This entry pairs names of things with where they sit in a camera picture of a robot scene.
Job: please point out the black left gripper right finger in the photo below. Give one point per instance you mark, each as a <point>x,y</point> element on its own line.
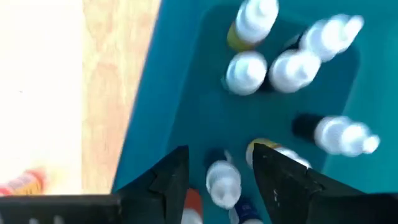
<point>295,199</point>

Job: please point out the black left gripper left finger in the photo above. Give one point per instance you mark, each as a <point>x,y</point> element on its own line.
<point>161,199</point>

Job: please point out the small orange food coloring bottle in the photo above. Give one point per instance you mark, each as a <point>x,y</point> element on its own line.
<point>193,202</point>

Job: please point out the small yellow food coloring bottle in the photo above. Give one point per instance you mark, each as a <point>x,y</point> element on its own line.
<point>252,21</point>
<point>289,153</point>

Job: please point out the small blue food coloring bottle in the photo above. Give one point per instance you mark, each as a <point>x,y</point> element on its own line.
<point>245,211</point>

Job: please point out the small navy food coloring bottle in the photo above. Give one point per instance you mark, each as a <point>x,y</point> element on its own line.
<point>222,183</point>

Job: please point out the small black food coloring bottle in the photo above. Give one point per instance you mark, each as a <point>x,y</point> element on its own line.
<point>342,135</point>

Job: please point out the teal plastic bin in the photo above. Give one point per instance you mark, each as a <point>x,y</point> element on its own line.
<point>202,109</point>

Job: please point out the small purple food coloring bottle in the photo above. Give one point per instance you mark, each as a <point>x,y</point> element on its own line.
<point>293,70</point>

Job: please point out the small green food coloring bottle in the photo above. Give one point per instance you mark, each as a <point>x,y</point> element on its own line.
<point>245,73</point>

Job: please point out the small red food coloring bottle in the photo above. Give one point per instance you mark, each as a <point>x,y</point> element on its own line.
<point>25,183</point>

